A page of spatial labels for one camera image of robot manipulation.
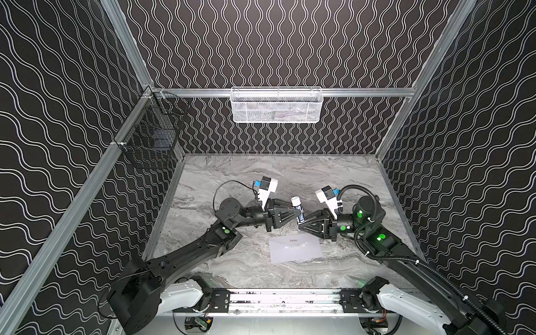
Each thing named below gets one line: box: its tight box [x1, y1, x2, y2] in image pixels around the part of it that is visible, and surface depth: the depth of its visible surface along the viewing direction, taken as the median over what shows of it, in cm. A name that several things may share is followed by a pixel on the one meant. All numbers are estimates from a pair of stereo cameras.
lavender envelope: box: [268, 233, 324, 264], surface depth 90 cm
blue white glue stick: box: [291, 196, 307, 225], surface depth 61 cm
